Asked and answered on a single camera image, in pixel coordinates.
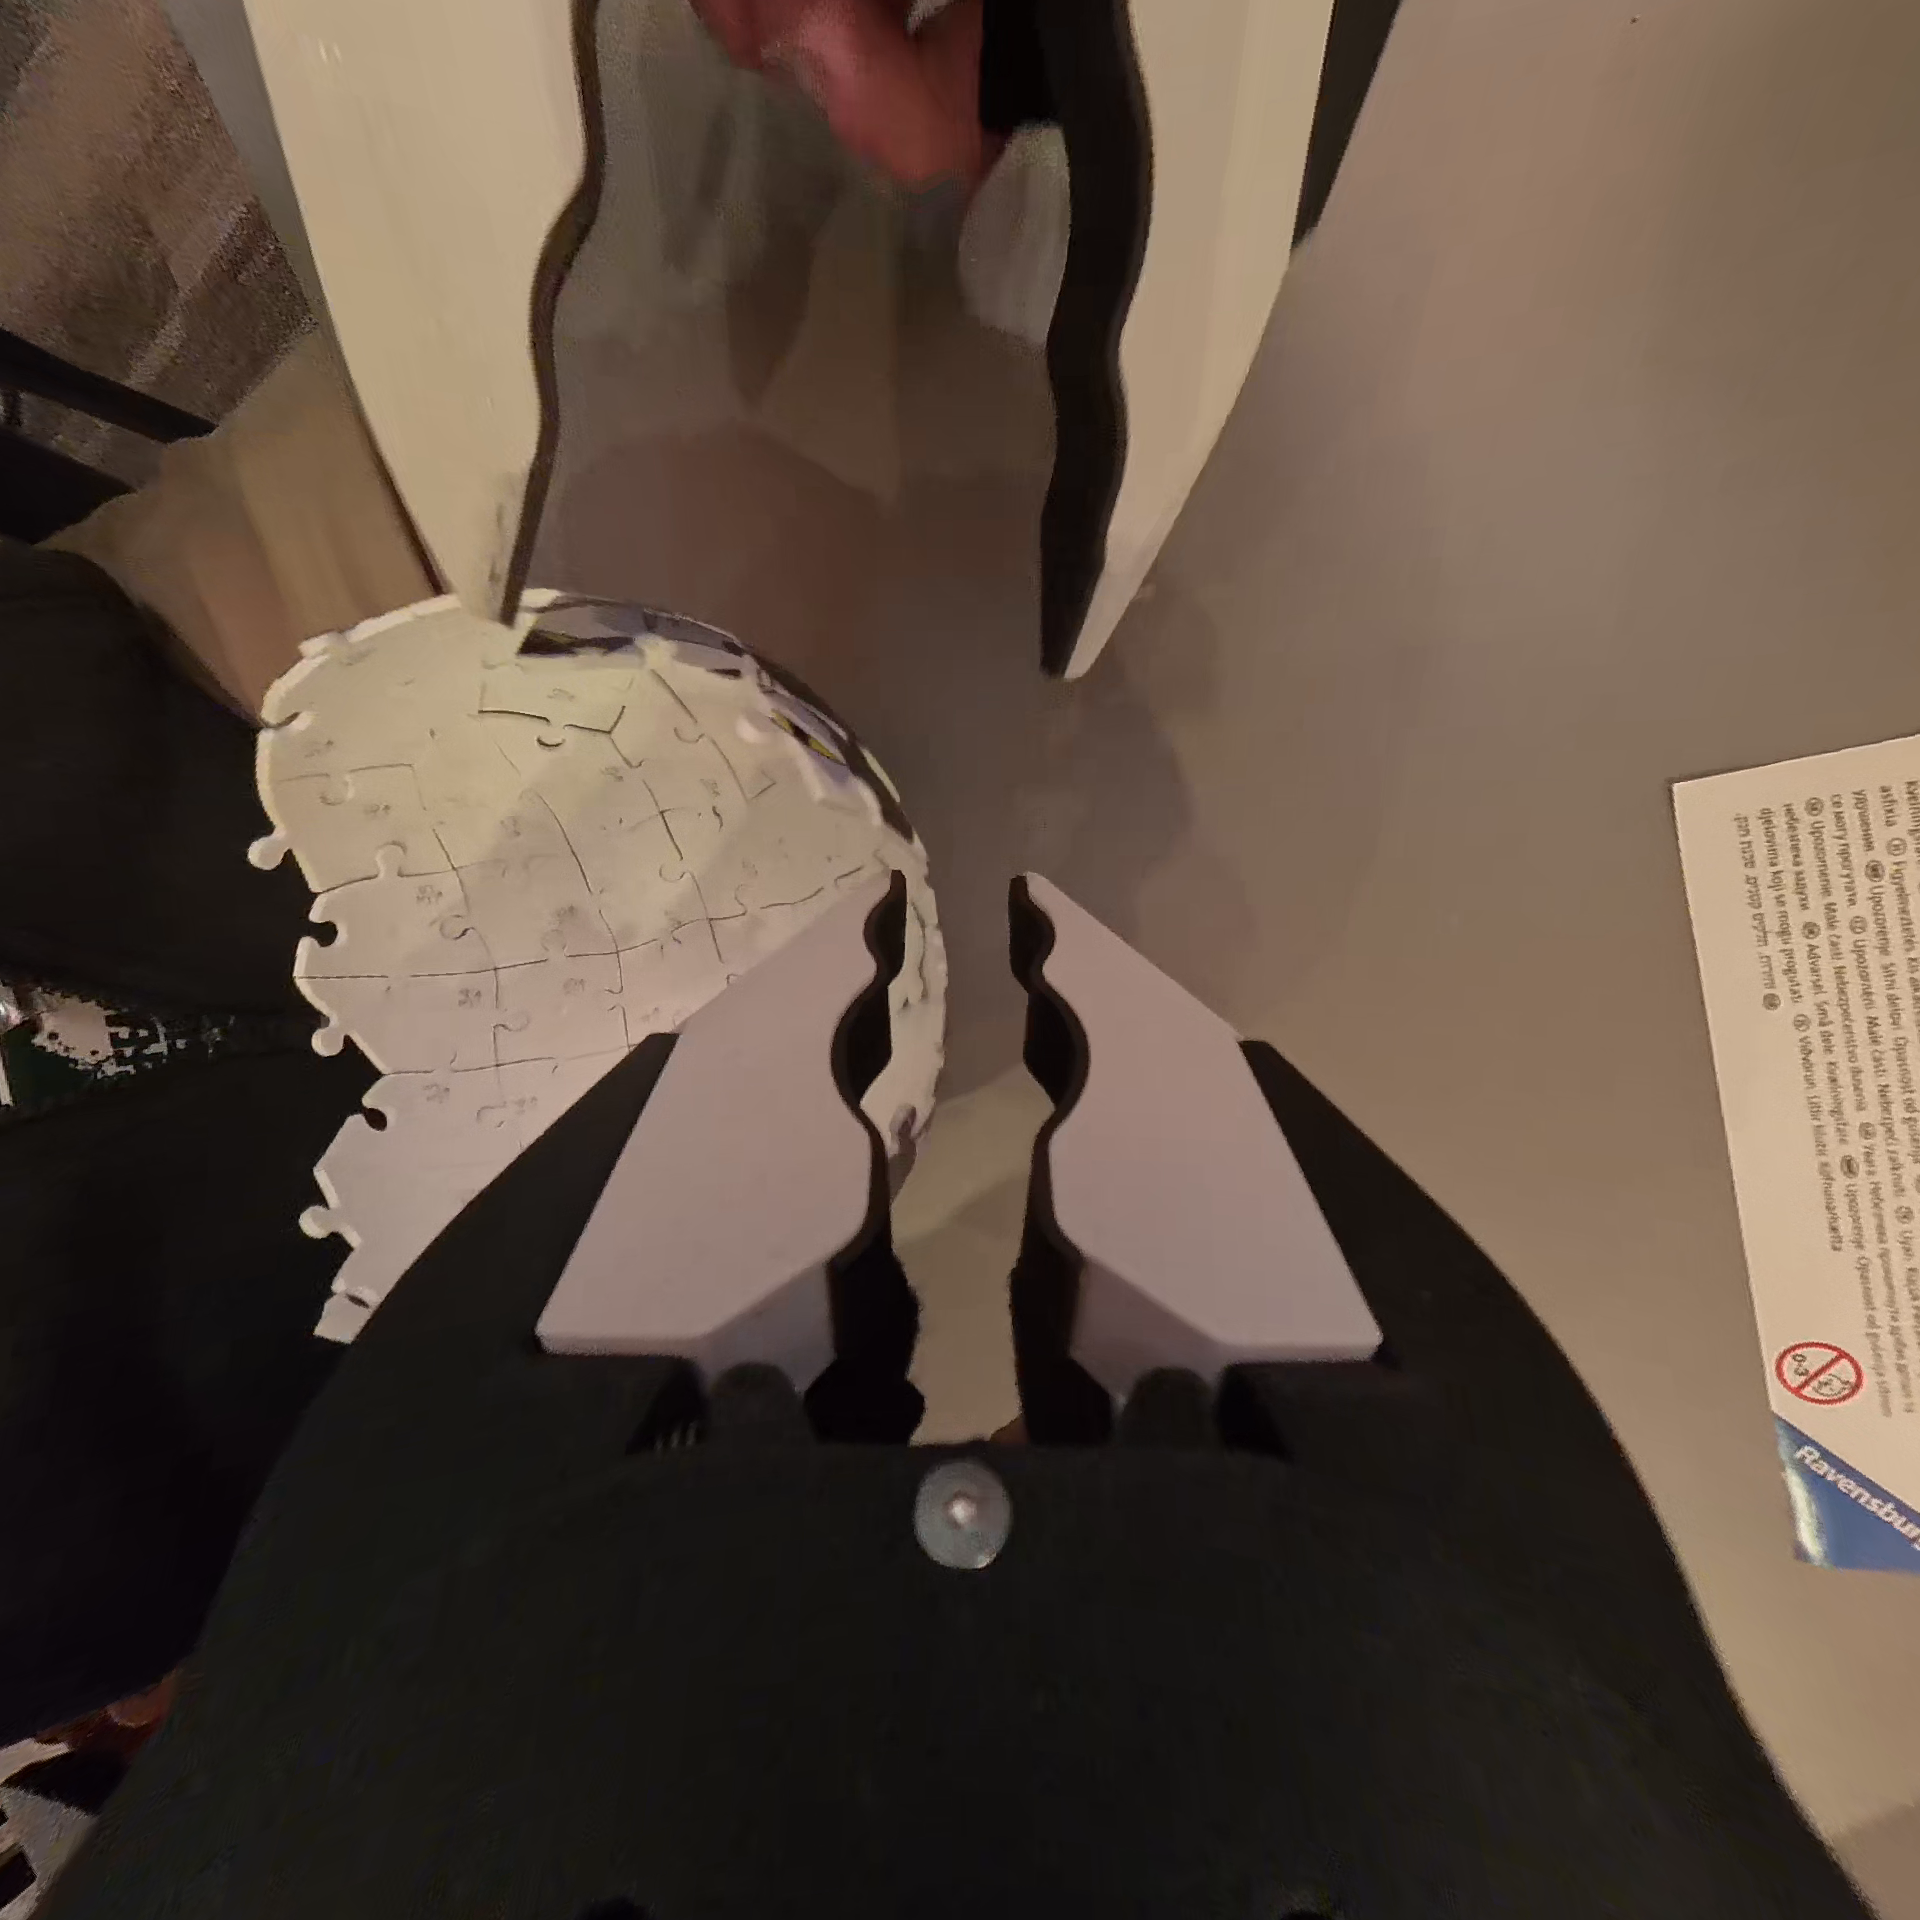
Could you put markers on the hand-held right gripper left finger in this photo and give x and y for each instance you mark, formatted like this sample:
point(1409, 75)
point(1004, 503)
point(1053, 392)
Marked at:
point(720, 1201)

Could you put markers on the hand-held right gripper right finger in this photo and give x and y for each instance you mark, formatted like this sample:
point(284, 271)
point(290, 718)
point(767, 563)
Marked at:
point(1200, 1214)

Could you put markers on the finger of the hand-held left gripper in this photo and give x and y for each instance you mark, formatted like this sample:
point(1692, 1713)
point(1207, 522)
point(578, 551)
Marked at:
point(1215, 224)
point(434, 224)

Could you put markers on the partly built puzzle ball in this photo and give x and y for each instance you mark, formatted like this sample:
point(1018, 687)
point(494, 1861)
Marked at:
point(525, 902)

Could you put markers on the person's left hand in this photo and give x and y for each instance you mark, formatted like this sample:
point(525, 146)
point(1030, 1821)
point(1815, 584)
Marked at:
point(885, 89)

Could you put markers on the black metal bar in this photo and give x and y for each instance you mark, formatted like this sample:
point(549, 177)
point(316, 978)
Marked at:
point(44, 487)

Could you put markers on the white instruction sheet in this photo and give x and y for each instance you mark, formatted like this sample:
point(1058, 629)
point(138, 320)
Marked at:
point(1829, 1125)

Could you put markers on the black white patterned badge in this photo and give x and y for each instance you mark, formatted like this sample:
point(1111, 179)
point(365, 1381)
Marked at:
point(90, 1035)

